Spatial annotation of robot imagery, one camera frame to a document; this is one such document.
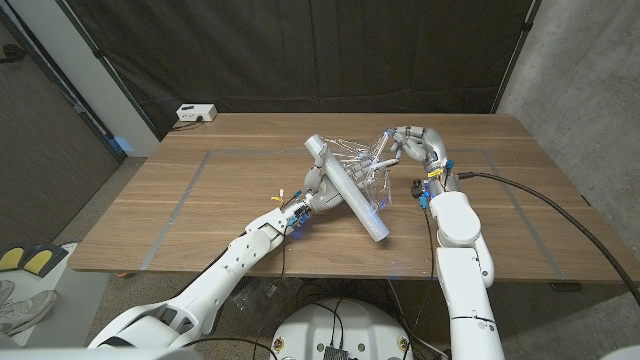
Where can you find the clear plastic film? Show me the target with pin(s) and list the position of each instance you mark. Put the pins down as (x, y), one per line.
(370, 170)

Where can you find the yellow and black foot pedal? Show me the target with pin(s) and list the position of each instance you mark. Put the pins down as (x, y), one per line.
(35, 260)

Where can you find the black electronics box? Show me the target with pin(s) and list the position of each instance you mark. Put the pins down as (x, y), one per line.
(336, 353)

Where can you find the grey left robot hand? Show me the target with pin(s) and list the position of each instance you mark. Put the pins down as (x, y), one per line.
(322, 192)

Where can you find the white power strip box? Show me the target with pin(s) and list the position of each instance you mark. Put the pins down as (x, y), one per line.
(197, 111)

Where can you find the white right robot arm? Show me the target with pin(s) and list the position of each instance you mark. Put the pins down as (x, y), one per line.
(455, 225)

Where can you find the clear plastic bag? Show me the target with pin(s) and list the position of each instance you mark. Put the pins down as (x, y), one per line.
(260, 300)

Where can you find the black backdrop curtain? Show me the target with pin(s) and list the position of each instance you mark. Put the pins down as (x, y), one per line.
(250, 50)

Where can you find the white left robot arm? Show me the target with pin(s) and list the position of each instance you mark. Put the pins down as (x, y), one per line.
(240, 255)

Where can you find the plastic wrap roll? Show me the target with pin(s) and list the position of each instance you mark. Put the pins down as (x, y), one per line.
(355, 197)

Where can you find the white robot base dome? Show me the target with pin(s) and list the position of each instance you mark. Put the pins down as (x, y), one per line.
(365, 325)

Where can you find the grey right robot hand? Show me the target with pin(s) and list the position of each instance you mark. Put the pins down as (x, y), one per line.
(430, 147)

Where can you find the black backdrop stand pole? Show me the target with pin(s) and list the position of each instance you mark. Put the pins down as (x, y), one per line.
(100, 56)
(517, 50)

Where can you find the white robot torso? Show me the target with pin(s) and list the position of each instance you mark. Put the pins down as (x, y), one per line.
(100, 355)

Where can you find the grey white sneaker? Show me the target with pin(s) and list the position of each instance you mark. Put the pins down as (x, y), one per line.
(25, 312)
(6, 291)

